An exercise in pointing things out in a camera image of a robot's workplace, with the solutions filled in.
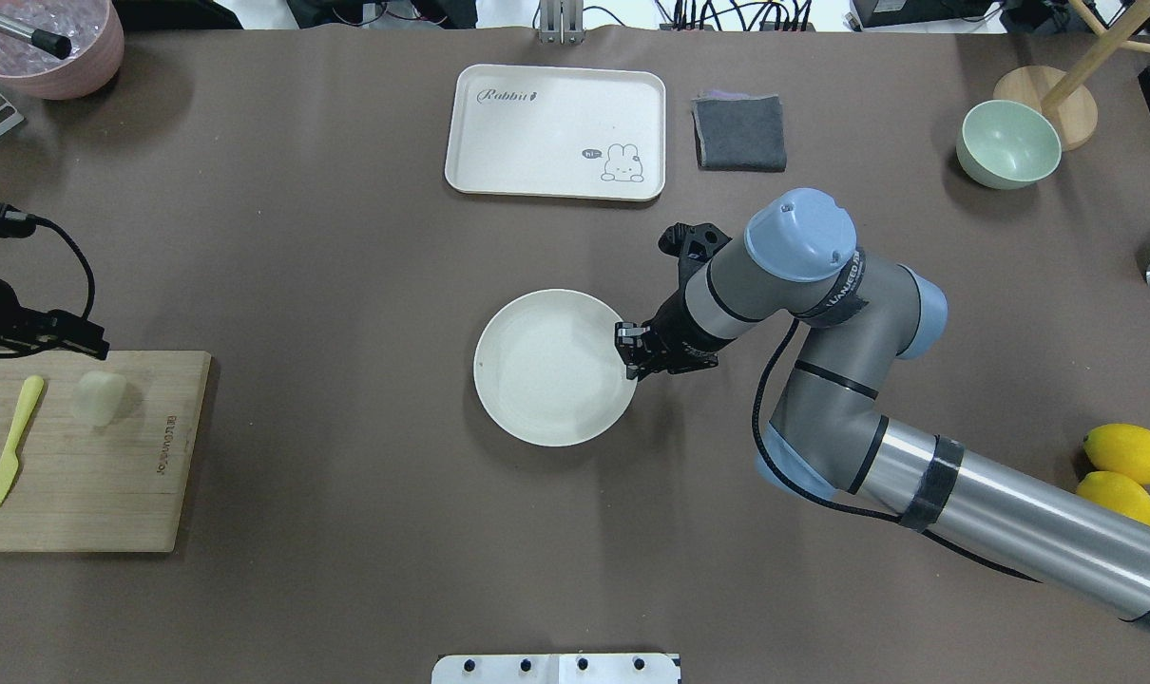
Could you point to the pink ice bucket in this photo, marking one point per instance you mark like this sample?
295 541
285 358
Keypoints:
98 49

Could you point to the grey folded cloth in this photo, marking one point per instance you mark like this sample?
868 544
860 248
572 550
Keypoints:
740 133

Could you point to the yellow lemon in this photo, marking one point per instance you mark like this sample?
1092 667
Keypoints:
1122 448
1116 492

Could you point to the white round plate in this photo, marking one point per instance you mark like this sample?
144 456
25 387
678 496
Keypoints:
546 369

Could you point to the upper yellow lemon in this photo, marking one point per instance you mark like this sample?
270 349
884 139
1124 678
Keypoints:
1122 448

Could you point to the pale steamed bun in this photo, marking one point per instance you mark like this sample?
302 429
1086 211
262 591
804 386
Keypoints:
97 398

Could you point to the green bowl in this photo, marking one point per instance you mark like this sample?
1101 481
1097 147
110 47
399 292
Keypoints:
1006 146

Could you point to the white rabbit tray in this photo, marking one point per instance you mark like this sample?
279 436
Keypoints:
557 132

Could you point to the wooden cutting board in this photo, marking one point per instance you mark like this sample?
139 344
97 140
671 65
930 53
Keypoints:
115 488

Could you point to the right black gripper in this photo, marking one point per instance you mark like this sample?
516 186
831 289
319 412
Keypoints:
673 332

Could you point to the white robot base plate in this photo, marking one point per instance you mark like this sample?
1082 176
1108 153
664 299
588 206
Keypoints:
559 668

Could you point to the wooden stand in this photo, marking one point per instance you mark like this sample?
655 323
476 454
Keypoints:
1062 98

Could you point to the lower yellow lemon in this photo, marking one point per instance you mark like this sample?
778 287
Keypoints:
1116 492

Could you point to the metal camera mount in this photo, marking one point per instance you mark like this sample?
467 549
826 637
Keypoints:
560 22

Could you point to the metal ice scoop handle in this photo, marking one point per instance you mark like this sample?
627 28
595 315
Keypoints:
56 45

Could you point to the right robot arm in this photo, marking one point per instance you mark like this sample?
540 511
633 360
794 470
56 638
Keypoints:
826 442

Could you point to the yellow plastic knife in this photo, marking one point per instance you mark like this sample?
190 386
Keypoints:
28 400

